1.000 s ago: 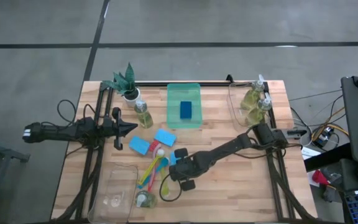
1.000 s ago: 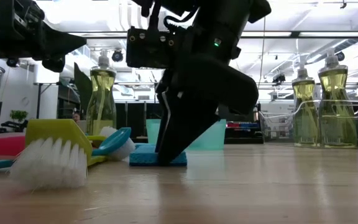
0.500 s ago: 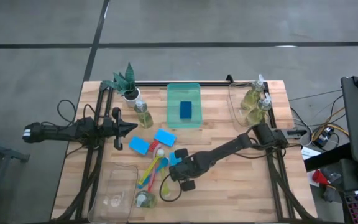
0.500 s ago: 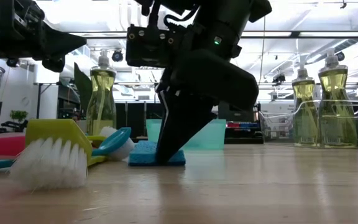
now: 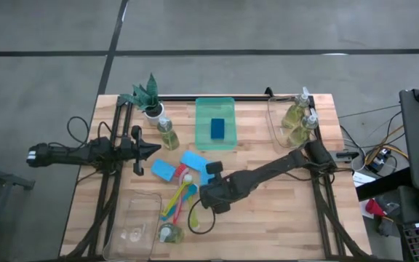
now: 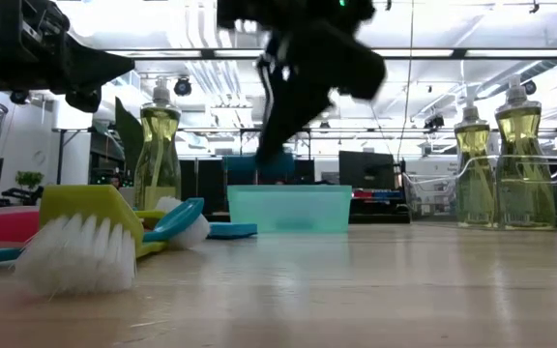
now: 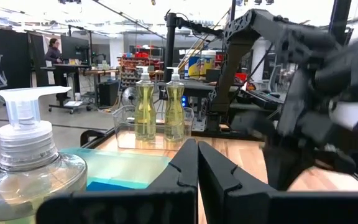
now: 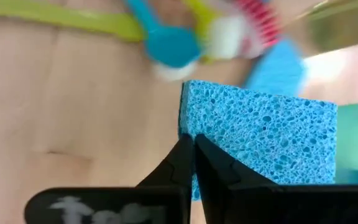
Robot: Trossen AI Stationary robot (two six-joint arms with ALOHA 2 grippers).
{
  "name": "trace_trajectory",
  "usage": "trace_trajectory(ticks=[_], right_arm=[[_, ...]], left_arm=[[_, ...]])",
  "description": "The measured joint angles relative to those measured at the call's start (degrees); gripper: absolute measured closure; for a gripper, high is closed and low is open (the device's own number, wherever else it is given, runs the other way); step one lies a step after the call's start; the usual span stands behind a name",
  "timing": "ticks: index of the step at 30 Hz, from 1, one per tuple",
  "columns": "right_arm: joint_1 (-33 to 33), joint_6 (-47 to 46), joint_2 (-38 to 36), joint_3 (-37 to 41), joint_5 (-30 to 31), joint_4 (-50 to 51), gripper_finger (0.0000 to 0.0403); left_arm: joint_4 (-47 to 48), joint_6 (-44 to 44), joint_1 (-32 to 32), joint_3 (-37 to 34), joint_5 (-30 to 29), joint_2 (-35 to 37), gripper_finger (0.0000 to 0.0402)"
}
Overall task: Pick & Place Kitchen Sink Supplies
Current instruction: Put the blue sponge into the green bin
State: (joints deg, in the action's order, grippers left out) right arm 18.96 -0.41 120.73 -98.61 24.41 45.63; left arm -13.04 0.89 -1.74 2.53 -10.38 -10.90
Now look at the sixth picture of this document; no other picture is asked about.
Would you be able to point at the black ceiling spotlight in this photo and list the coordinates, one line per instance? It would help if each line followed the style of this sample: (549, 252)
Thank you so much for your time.
(182, 87)
(531, 88)
(20, 98)

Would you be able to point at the snake plant in white pot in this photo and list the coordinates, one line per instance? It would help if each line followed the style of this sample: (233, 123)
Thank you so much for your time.
(128, 140)

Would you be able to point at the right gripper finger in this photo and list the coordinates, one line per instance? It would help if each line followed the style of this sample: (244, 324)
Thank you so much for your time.
(288, 121)

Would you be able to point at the black partition panels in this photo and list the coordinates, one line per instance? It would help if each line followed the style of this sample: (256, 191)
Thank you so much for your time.
(201, 183)

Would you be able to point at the black computer monitor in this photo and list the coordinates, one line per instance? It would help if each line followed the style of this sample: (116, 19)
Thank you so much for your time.
(365, 169)

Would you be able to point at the red dish brush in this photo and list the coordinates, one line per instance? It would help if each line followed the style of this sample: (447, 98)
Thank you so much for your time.
(3, 224)

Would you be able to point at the white box on pole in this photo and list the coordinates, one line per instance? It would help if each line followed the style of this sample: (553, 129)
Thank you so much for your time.
(58, 121)

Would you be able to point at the person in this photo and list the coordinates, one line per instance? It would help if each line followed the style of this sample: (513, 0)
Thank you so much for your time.
(116, 182)

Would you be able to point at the light blue sponge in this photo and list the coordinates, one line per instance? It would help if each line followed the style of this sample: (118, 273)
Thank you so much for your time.
(235, 231)

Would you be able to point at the yellow-green dish soap bottle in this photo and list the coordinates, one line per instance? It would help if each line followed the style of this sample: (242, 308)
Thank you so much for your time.
(474, 183)
(157, 159)
(525, 183)

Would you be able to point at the yellow-green dish brush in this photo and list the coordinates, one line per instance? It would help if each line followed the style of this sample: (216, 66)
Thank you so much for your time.
(150, 216)
(90, 203)

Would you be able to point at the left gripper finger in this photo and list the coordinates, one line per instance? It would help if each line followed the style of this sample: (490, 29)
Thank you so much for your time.
(95, 63)

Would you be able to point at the small green background plant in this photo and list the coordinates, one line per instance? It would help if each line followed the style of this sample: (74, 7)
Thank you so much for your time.
(29, 179)

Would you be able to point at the teal translucent plastic bin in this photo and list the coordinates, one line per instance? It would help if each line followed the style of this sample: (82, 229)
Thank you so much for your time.
(307, 208)

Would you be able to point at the blue dish brush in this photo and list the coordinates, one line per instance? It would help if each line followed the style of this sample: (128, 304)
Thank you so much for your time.
(177, 220)

